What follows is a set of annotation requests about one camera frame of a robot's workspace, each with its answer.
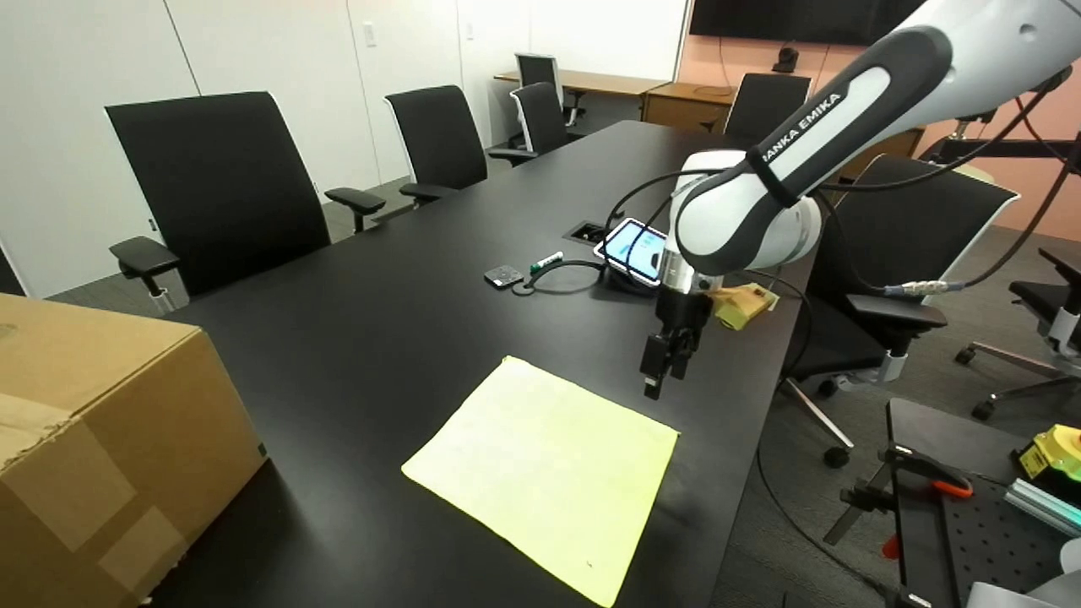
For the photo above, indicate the black wall screen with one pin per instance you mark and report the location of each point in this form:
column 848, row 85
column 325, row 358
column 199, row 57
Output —
column 789, row 18

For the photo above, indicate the black chair base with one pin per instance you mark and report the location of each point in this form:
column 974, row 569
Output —
column 1057, row 306

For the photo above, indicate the black metal stand frame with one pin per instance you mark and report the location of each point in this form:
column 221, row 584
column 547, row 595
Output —
column 992, row 150

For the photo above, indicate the small dark smartphone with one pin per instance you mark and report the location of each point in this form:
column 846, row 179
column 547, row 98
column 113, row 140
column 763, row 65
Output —
column 503, row 273

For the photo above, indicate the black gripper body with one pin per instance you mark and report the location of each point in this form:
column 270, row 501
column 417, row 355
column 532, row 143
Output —
column 679, row 316

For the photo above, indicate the tablet with lit screen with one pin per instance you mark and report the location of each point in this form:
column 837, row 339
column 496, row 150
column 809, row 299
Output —
column 631, row 250

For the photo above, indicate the large brown cardboard box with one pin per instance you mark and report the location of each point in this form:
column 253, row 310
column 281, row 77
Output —
column 103, row 451

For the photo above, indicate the tan wrist camera mount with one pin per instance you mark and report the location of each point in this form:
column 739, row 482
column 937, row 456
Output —
column 745, row 306

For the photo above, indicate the black webcam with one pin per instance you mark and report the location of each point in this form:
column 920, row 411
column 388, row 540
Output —
column 785, row 57

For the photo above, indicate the teal box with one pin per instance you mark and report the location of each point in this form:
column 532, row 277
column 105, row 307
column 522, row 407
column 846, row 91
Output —
column 1040, row 509

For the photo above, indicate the yellow cloth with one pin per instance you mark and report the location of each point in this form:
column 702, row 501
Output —
column 541, row 474

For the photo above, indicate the wooden desk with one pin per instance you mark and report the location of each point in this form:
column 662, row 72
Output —
column 685, row 104

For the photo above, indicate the yellow-green package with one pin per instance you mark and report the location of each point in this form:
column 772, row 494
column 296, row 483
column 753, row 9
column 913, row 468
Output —
column 1057, row 451

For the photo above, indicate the black white-framed office chair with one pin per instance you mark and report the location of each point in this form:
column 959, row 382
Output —
column 900, row 236

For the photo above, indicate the black perforated breadboard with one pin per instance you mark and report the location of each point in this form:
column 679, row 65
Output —
column 992, row 540

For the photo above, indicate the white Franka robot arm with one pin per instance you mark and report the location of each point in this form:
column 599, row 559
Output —
column 900, row 77

